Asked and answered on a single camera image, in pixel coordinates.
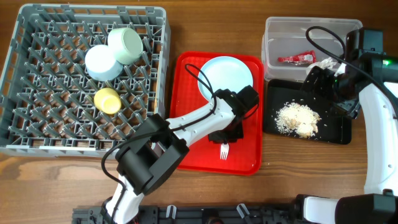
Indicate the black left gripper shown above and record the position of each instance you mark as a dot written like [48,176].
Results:
[238,135]

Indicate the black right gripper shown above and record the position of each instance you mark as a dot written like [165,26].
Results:
[324,76]

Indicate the white plastic fork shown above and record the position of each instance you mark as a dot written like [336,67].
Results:
[224,151]

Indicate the white napkin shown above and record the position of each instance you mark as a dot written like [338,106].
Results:
[330,64]

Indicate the red sauce packet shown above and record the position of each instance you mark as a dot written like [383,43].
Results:
[307,57]

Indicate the light blue plate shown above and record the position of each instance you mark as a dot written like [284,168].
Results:
[226,72]

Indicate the yellow cup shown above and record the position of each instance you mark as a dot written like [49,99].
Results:
[107,100]

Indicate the light green bowl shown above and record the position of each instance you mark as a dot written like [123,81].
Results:
[126,45]

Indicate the small light blue bowl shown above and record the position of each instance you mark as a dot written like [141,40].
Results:
[101,64]

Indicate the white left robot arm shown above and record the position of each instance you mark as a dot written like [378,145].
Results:
[141,164]

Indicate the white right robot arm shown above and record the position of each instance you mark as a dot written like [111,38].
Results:
[375,84]

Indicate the black food waste tray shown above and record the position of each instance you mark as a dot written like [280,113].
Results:
[279,93]

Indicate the grey plastic dishwasher rack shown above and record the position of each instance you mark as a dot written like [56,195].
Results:
[47,95]

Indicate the red plastic tray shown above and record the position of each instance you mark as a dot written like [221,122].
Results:
[245,155]

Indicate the pile of rice scraps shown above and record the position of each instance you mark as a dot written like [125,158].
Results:
[298,119]

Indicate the clear plastic bin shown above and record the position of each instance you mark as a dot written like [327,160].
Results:
[285,36]

